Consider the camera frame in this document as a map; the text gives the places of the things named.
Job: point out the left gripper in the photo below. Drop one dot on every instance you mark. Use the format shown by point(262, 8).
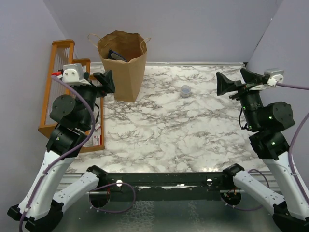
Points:
point(106, 79)

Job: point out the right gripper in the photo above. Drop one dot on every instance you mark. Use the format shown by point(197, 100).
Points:
point(224, 84)

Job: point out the brown paper bag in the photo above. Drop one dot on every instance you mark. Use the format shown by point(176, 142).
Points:
point(127, 76)

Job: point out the dark blue snack bag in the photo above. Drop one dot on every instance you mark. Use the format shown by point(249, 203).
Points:
point(115, 56)

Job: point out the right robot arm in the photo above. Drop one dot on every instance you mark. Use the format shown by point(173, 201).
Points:
point(290, 207)

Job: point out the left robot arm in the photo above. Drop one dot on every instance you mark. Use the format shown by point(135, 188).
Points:
point(44, 206)

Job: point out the orange wooden rack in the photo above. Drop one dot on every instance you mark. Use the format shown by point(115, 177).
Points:
point(63, 53)

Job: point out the small clear plastic cup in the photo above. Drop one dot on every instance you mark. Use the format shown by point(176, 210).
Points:
point(185, 91)

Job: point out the red white small box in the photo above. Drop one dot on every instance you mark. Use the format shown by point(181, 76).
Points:
point(97, 135)

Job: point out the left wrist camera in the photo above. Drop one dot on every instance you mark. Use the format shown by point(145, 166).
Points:
point(72, 75)

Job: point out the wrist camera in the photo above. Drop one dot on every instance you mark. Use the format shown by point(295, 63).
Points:
point(72, 75)
point(271, 78)

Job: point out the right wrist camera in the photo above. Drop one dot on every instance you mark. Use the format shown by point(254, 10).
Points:
point(271, 78)

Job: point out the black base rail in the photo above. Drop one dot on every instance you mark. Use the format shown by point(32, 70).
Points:
point(163, 186)

